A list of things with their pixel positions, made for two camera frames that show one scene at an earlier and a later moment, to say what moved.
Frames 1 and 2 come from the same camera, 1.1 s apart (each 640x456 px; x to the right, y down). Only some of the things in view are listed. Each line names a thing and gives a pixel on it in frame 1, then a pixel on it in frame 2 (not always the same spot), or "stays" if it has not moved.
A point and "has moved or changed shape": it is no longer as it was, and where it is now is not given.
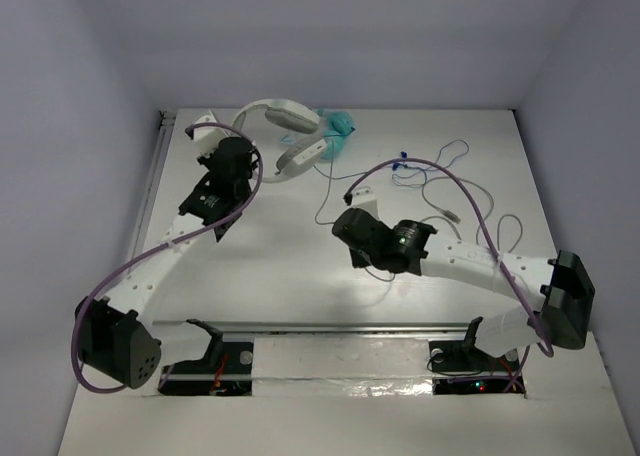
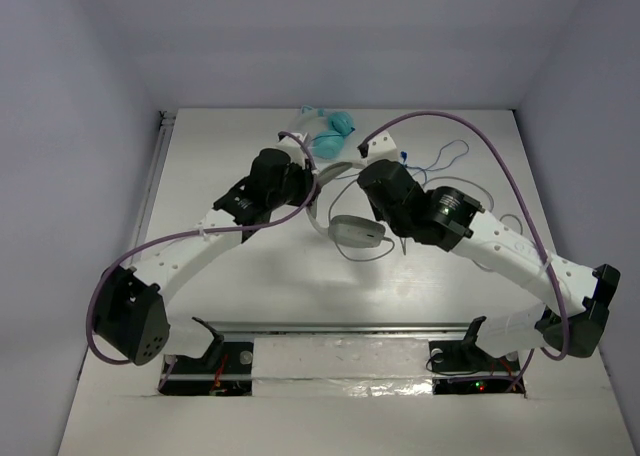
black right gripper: [358, 259] → [378, 213]
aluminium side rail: [166, 122] stays
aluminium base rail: [340, 328] stays
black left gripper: [208, 159] → [304, 177]
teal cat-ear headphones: [339, 124] stays
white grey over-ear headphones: [296, 116] has moved or changed shape
